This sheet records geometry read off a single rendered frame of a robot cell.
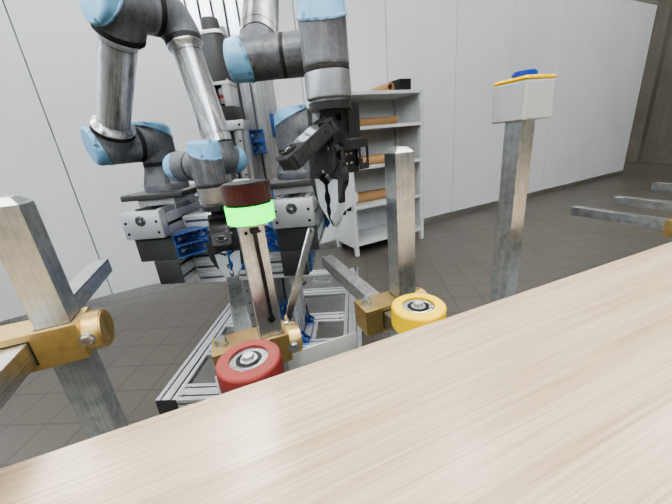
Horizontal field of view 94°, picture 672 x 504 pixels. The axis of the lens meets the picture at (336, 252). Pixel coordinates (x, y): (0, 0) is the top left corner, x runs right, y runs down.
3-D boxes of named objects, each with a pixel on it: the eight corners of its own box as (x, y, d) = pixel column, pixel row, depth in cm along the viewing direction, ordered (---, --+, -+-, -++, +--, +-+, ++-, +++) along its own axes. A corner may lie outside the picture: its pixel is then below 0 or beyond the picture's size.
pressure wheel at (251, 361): (231, 413, 44) (213, 346, 41) (285, 394, 47) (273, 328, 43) (235, 463, 37) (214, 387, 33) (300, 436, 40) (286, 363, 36)
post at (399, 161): (393, 383, 67) (383, 148, 51) (407, 377, 68) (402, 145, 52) (402, 394, 64) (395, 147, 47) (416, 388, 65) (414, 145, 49)
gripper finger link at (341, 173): (351, 202, 54) (347, 149, 51) (345, 204, 53) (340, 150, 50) (333, 200, 57) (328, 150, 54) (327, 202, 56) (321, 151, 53)
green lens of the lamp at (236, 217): (226, 220, 41) (222, 203, 41) (270, 212, 43) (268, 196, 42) (229, 229, 36) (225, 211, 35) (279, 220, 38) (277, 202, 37)
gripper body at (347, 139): (370, 171, 57) (366, 98, 52) (335, 178, 51) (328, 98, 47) (342, 171, 62) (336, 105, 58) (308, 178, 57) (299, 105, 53)
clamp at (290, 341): (218, 364, 51) (211, 338, 50) (297, 340, 56) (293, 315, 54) (219, 387, 46) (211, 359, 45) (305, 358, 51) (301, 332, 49)
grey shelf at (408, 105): (337, 246, 361) (322, 99, 309) (399, 230, 397) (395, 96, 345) (356, 256, 323) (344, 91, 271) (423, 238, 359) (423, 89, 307)
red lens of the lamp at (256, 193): (222, 201, 40) (218, 184, 40) (267, 194, 42) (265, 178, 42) (224, 208, 35) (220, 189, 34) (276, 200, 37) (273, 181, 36)
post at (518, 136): (484, 327, 74) (500, 123, 58) (500, 322, 75) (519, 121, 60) (500, 337, 70) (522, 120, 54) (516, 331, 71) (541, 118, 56)
